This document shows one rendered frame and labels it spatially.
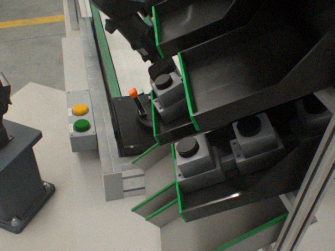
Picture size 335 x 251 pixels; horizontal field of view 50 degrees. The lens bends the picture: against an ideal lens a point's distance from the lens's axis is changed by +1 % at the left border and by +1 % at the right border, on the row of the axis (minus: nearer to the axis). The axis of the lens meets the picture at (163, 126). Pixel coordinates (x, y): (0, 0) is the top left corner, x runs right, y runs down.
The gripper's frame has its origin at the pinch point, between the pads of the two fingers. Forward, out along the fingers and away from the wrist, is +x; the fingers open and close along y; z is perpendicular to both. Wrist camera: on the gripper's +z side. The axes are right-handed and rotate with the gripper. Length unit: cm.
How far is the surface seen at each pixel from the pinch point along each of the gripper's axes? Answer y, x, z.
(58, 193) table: -11.7, 3.3, -40.6
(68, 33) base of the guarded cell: 79, 7, -35
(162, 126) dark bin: -29.1, -10.0, -2.9
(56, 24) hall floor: 279, 67, -99
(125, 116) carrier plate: 2.0, 6.6, -18.0
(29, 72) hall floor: 191, 53, -118
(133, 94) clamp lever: -1.1, 0.2, -10.9
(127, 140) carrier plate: -7.7, 5.9, -18.8
